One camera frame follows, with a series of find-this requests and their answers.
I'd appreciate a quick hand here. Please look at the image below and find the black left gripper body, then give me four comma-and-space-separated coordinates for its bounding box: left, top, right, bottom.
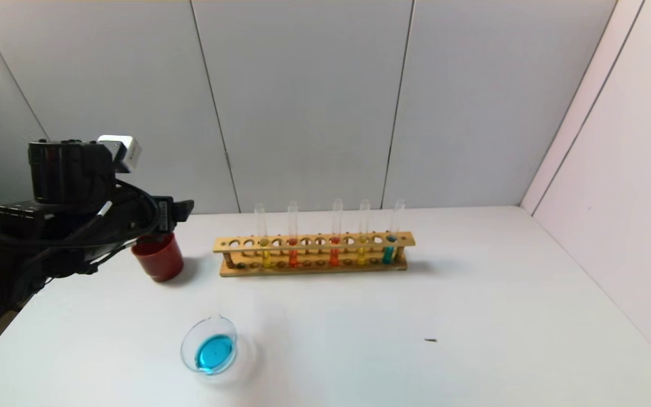
113, 188, 176, 240

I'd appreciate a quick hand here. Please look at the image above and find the test tube with yellow liquid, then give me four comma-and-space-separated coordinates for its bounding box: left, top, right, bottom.
356, 199, 370, 266
254, 203, 273, 269

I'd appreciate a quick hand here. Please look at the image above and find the test tube with orange liquid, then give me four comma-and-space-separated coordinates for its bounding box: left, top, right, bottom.
287, 201, 300, 269
329, 198, 344, 267

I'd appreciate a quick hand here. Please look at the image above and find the wooden test tube rack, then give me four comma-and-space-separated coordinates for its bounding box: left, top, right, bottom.
214, 231, 416, 278

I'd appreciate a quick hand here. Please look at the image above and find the clear glass beaker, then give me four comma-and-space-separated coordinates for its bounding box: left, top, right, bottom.
181, 314, 253, 388

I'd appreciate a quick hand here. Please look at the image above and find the test tube with blue liquid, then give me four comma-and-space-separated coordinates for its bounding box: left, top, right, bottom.
381, 198, 405, 265

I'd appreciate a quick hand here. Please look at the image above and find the dark red plastic cup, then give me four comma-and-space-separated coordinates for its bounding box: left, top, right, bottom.
131, 231, 185, 283

